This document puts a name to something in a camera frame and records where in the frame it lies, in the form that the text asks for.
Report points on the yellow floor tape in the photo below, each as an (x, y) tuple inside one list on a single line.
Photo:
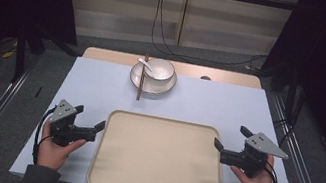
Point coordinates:
[(8, 52)]

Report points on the beige rectangular tray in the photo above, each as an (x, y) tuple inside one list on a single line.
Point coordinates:
[(159, 158)]

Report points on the brown wooden chopstick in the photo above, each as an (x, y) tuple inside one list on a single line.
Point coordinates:
[(140, 84)]

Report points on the person's left hand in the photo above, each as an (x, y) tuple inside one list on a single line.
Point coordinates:
[(52, 153)]

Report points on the white ceramic spoon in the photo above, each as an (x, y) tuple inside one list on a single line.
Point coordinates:
[(145, 63)]

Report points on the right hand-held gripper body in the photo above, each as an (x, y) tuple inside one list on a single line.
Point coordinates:
[(256, 153)]

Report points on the white bowl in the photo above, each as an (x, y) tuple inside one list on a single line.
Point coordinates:
[(161, 69)]

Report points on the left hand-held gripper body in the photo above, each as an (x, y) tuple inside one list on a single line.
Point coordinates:
[(63, 114)]

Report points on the white round plate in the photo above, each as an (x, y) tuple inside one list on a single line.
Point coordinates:
[(151, 86)]

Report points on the pale blue table mat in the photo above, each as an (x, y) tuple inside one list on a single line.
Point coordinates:
[(91, 85)]

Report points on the black metal stand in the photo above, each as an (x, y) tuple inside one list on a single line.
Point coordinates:
[(292, 90), (20, 56)]

